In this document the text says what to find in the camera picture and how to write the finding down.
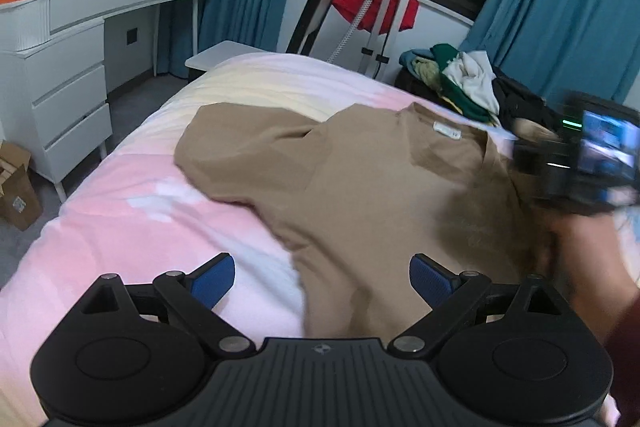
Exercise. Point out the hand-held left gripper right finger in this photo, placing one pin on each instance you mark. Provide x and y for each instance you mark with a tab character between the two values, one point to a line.
430	282

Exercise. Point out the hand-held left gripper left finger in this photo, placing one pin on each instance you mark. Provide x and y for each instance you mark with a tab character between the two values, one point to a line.
215	279

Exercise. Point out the tan t-shirt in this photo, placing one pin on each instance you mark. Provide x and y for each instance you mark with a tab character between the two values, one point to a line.
360	187

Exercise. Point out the person's right forearm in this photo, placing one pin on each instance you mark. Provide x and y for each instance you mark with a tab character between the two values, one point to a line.
590	257

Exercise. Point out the black jacket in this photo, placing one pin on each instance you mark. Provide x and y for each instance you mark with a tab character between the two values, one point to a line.
520	102

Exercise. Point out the pastel bed blanket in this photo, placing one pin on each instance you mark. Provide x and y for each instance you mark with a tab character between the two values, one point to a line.
125	232

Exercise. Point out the white garment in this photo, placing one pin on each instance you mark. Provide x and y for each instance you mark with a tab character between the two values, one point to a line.
475	77

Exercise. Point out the green garment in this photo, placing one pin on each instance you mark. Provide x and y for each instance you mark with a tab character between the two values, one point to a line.
447	52

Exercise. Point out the yellow-green garment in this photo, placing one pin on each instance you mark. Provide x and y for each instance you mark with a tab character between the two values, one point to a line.
427	74

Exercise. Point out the teal garment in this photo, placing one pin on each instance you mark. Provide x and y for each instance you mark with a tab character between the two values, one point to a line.
412	57

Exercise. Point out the cardboard box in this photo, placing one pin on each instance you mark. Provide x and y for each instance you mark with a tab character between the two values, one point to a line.
17	197

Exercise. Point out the white bench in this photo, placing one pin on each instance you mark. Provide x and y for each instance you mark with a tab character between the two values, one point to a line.
220	54

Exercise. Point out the white dressing table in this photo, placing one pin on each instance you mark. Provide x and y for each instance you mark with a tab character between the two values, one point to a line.
65	72

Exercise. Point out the black wall outlet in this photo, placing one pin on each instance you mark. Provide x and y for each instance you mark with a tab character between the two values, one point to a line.
131	36

